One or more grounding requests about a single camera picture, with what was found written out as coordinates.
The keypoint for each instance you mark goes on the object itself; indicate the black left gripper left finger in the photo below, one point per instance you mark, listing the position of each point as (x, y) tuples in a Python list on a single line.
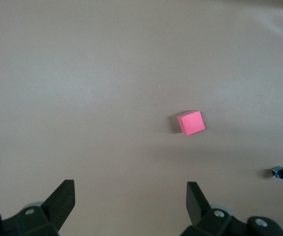
[(45, 216)]

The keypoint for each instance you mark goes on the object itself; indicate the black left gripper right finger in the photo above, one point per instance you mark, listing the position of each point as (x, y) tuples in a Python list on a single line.
[(205, 221)]

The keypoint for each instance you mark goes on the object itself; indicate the pink foam cube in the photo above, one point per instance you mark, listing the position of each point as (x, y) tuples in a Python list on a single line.
[(191, 123)]

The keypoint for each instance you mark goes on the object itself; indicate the brown table mat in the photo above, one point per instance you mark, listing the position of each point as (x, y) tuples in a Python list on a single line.
[(82, 86)]

